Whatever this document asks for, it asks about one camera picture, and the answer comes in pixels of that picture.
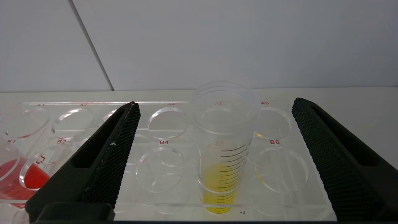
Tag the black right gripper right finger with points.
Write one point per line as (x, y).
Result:
(348, 161)

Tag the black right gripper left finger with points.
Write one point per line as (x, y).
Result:
(108, 155)

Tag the test tube with yellow pigment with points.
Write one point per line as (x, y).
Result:
(222, 174)

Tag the clear acrylic test tube rack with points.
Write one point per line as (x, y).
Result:
(168, 161)

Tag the test tube with red pigment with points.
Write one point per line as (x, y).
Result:
(34, 179)

